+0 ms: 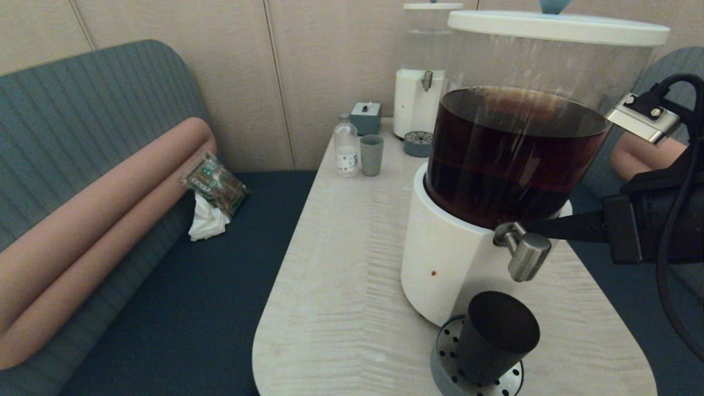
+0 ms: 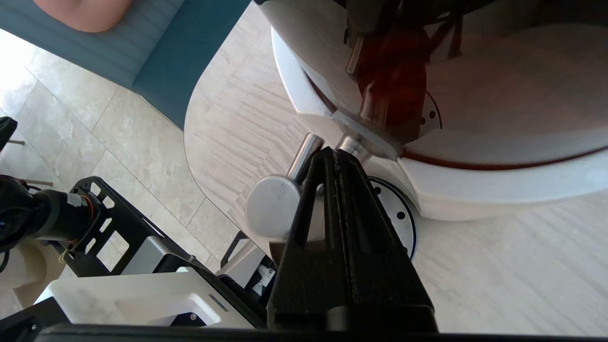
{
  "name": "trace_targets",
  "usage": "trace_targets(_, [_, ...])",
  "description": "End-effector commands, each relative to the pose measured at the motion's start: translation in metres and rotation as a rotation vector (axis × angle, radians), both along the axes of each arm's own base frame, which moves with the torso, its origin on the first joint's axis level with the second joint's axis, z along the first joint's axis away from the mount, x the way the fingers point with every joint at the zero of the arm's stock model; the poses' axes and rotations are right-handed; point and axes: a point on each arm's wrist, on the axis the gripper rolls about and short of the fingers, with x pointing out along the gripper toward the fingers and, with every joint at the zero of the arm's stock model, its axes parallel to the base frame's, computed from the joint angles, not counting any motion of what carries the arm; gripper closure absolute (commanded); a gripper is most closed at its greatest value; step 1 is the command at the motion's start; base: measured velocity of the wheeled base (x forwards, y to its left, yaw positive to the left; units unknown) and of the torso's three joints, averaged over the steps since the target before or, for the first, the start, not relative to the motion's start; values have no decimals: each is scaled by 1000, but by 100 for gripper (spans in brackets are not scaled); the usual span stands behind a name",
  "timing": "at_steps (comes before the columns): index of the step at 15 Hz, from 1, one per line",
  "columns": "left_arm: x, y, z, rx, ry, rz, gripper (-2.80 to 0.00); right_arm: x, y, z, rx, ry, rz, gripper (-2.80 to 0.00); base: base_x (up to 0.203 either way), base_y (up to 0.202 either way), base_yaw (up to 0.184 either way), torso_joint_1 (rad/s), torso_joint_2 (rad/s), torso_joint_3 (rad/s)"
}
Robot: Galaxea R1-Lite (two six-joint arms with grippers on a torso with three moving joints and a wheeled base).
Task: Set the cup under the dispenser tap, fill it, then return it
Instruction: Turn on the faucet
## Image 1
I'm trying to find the grey-green cup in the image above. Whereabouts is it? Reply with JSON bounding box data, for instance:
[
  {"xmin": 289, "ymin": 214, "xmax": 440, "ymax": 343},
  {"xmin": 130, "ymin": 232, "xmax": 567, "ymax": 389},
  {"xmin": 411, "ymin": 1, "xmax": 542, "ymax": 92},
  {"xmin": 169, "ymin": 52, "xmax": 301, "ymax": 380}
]
[{"xmin": 360, "ymin": 135, "xmax": 384, "ymax": 177}]

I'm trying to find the large blue-grey perforated drip tray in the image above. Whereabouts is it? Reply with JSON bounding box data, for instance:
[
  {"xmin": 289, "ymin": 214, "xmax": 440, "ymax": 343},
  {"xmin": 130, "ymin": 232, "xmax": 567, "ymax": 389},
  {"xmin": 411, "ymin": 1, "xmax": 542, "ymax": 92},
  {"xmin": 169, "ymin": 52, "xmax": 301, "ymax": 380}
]
[{"xmin": 430, "ymin": 314, "xmax": 524, "ymax": 396}]

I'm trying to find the clear plastic bottle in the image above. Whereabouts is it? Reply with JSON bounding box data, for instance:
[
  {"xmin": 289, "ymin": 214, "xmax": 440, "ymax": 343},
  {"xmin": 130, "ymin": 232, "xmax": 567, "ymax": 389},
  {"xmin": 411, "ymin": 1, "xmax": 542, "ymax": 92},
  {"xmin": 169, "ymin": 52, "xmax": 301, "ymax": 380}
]
[{"xmin": 333, "ymin": 113, "xmax": 360, "ymax": 178}]

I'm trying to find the teal upholstered bench sofa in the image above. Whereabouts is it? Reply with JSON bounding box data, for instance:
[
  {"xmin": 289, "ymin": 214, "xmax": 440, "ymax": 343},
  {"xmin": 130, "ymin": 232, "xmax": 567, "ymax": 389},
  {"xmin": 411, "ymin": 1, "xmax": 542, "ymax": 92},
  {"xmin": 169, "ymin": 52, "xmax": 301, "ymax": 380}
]
[
  {"xmin": 0, "ymin": 38, "xmax": 320, "ymax": 396},
  {"xmin": 561, "ymin": 46, "xmax": 704, "ymax": 396}
]

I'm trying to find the blue-grey small box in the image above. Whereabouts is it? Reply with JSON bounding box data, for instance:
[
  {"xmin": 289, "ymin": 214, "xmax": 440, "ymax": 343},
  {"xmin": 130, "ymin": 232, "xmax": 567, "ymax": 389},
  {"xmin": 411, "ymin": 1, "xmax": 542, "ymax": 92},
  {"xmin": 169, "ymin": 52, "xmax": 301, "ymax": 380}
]
[{"xmin": 350, "ymin": 102, "xmax": 382, "ymax": 136}]

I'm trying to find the crumpled white tissue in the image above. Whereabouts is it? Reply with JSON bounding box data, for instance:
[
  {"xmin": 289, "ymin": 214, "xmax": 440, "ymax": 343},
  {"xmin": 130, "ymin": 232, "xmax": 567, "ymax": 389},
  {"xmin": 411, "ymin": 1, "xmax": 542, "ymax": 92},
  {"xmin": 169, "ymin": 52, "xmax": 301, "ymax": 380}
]
[{"xmin": 189, "ymin": 192, "xmax": 232, "ymax": 241}]

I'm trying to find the large tea dispenser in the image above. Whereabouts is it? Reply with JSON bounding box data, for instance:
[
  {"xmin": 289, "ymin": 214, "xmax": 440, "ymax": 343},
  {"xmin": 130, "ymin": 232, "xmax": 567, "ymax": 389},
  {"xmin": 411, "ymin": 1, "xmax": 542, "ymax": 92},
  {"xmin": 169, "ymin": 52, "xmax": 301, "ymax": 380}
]
[{"xmin": 400, "ymin": 26, "xmax": 658, "ymax": 328}]

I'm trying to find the green snack packet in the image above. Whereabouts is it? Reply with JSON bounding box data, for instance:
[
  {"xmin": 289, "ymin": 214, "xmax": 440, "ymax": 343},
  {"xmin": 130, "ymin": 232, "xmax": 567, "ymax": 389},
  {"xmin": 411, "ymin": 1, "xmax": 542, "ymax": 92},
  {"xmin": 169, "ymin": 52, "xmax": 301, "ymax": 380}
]
[{"xmin": 180, "ymin": 152, "xmax": 249, "ymax": 217}]

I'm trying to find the small far water dispenser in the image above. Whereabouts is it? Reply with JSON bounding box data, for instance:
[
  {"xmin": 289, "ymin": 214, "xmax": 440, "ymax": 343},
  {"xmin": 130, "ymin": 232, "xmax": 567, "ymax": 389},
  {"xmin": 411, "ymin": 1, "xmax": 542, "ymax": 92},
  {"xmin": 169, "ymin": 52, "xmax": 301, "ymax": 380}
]
[{"xmin": 393, "ymin": 10, "xmax": 464, "ymax": 141}]

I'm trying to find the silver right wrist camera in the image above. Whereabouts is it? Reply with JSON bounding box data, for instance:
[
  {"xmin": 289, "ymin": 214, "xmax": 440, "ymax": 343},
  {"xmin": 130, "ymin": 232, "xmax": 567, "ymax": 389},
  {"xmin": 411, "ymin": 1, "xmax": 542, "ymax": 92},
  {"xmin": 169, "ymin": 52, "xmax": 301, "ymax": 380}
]
[{"xmin": 605, "ymin": 91, "xmax": 683, "ymax": 145}]

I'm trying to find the small blue-grey perforated drip tray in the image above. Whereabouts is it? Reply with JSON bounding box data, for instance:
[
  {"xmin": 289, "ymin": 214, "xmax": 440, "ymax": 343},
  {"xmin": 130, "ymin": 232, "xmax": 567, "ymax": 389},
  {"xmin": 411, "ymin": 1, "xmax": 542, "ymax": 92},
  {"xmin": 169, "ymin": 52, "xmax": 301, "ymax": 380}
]
[{"xmin": 403, "ymin": 131, "xmax": 435, "ymax": 158}]

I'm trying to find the small white dispenser lid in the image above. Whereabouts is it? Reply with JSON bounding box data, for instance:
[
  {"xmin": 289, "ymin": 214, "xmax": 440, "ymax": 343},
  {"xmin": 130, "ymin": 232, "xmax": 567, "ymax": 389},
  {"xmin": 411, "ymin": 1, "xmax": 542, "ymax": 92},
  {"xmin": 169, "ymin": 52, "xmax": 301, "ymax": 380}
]
[{"xmin": 403, "ymin": 0, "xmax": 464, "ymax": 12}]

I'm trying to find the large white dispenser lid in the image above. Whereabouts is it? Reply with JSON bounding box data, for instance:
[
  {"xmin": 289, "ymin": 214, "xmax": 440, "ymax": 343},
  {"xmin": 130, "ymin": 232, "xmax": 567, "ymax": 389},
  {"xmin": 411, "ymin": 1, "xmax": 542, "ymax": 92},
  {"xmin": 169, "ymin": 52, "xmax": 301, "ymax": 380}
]
[{"xmin": 447, "ymin": 0, "xmax": 670, "ymax": 47}]

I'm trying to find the large metal dispenser tap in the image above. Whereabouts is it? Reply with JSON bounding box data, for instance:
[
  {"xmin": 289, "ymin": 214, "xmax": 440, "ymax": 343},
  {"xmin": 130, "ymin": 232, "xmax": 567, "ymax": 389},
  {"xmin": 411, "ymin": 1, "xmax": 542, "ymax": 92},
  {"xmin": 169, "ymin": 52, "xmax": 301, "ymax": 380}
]
[{"xmin": 493, "ymin": 222, "xmax": 552, "ymax": 283}]

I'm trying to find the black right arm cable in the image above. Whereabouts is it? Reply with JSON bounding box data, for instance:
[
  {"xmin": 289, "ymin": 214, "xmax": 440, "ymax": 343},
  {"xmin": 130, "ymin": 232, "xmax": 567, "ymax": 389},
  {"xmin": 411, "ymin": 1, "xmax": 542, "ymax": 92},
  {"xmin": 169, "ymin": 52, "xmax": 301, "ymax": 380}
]
[{"xmin": 654, "ymin": 73, "xmax": 704, "ymax": 364}]

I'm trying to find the black plastic cup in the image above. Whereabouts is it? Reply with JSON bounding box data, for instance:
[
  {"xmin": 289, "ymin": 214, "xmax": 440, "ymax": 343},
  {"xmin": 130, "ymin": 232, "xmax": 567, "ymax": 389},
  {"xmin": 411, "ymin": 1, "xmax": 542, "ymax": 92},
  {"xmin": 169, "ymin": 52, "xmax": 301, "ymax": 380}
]
[{"xmin": 455, "ymin": 291, "xmax": 541, "ymax": 386}]

